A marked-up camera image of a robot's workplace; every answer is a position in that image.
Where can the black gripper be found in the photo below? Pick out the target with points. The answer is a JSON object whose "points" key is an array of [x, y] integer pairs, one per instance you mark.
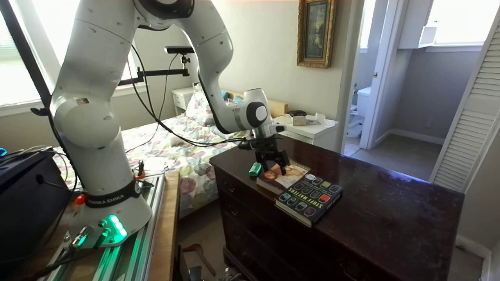
{"points": [[268, 150]]}

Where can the paperback book with portrait cover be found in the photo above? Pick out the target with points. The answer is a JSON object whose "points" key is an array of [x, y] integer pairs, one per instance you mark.
{"points": [[277, 180]]}

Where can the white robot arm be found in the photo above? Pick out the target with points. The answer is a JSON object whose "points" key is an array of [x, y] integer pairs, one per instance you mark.
{"points": [[82, 106]]}

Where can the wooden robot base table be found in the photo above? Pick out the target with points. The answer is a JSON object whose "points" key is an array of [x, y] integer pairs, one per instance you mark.
{"points": [[149, 255]]}

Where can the black Stuff Matters book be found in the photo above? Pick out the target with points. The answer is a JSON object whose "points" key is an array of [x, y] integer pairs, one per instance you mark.
{"points": [[309, 198]]}

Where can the white nightstand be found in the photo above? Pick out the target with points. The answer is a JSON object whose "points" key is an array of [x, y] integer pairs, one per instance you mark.
{"points": [[313, 130]]}

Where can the dark wooden dresser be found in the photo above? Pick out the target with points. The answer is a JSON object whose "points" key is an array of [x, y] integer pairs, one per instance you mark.
{"points": [[387, 227]]}

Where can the floral pillow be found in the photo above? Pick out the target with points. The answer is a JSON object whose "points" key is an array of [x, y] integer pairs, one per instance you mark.
{"points": [[199, 108]]}

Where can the floral quilt bed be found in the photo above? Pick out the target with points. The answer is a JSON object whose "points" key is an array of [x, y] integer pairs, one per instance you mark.
{"points": [[177, 156]]}

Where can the gold framed painting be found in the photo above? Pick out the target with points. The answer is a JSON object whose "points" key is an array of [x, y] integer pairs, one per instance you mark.
{"points": [[316, 27]]}

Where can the white louvered closet door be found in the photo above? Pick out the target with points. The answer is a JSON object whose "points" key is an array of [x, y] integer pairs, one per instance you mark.
{"points": [[476, 120]]}

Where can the black equipment case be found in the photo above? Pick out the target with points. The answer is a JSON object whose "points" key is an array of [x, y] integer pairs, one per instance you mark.
{"points": [[32, 198]]}

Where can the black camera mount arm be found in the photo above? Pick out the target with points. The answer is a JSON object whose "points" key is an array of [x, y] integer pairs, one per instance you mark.
{"points": [[184, 70]]}

